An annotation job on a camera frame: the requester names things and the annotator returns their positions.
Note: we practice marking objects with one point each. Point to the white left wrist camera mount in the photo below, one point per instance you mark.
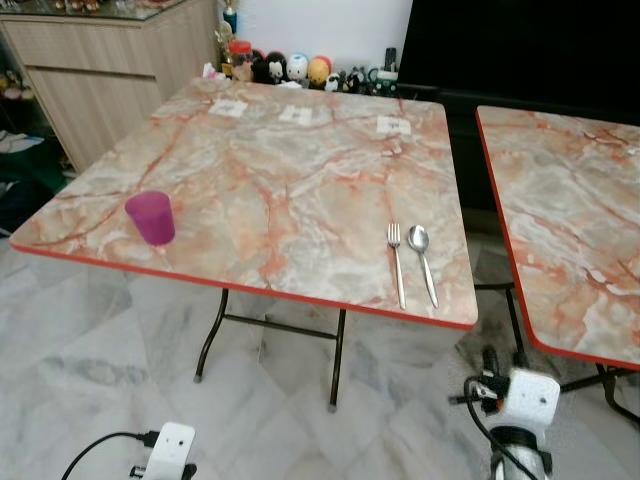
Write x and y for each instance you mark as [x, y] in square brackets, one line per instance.
[170, 448]

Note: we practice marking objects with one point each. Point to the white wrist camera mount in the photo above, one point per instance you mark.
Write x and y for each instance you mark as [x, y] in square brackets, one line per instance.
[530, 400]
[170, 448]

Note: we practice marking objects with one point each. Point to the white round plush toy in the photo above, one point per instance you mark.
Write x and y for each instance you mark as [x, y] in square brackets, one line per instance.
[297, 67]

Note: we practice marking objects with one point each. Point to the light wooden cabinet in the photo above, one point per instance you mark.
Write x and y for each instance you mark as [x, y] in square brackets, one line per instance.
[110, 70]

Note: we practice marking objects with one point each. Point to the purple plastic cup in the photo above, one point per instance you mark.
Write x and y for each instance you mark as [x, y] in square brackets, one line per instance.
[150, 220]

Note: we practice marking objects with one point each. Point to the pink tissue pack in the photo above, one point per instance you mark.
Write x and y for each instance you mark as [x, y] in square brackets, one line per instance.
[209, 71]

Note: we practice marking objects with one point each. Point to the black television screen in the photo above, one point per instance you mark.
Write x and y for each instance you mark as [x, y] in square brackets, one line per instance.
[520, 45]

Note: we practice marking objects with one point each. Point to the black mouse plush toy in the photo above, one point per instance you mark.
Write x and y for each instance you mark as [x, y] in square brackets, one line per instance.
[268, 67]

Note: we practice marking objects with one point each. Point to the small black white figurines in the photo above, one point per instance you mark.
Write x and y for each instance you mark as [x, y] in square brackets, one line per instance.
[346, 80]

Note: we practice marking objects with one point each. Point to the green mug with black bottle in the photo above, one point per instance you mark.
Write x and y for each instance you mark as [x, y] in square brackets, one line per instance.
[385, 76]

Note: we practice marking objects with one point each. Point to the marble-top folding table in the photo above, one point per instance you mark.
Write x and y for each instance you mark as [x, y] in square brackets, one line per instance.
[280, 190]
[570, 220]

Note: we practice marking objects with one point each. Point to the blue trophy figure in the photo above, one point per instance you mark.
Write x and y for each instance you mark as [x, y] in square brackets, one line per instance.
[230, 15]

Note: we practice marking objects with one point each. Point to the red-lid jar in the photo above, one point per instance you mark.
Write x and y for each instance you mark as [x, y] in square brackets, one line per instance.
[240, 60]

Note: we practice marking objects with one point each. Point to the silver metal spoon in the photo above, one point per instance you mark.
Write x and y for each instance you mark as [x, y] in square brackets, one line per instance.
[419, 240]

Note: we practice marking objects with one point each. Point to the silver metal fork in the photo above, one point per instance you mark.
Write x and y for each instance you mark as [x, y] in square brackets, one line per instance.
[397, 262]

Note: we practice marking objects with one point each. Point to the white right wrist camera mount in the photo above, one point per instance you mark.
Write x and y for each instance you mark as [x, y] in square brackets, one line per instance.
[530, 400]

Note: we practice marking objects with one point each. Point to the yellow orange round plush toy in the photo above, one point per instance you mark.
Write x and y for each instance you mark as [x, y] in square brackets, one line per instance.
[319, 71]

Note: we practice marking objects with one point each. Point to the white paper label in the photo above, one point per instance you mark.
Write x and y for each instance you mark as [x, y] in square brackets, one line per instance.
[296, 115]
[228, 108]
[393, 125]

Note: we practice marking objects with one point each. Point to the dark bag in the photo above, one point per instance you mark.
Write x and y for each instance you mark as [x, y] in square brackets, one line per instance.
[25, 190]

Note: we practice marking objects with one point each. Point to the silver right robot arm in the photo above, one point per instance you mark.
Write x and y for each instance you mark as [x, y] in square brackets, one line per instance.
[522, 462]

